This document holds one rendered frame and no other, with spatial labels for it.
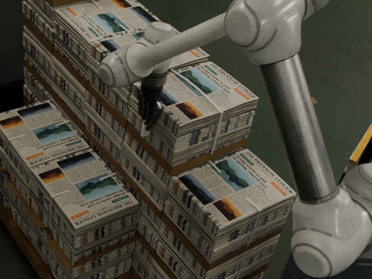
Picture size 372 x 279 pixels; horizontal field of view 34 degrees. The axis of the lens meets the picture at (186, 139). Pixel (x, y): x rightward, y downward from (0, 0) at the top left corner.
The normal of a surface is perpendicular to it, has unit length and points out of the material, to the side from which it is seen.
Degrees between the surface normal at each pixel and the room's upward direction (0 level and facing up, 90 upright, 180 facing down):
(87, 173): 1
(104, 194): 1
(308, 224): 78
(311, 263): 95
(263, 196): 0
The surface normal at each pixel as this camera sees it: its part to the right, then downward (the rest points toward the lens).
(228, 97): 0.08, -0.75
